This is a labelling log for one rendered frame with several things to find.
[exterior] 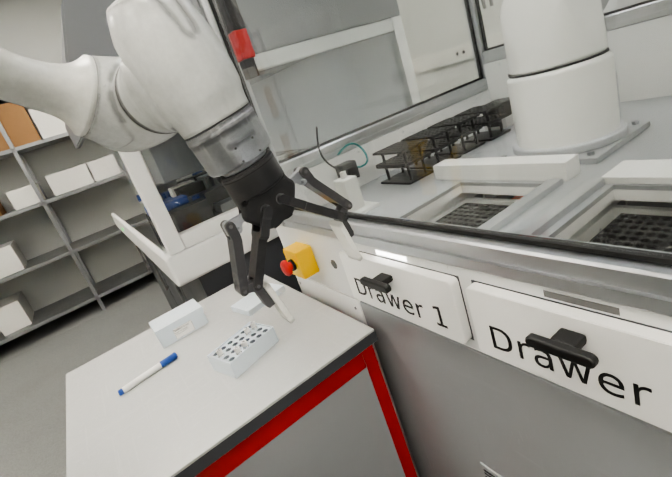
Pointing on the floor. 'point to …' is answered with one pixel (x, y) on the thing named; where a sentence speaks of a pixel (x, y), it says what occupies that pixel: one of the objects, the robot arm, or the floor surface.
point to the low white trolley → (239, 402)
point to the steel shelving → (63, 246)
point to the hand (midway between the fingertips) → (320, 281)
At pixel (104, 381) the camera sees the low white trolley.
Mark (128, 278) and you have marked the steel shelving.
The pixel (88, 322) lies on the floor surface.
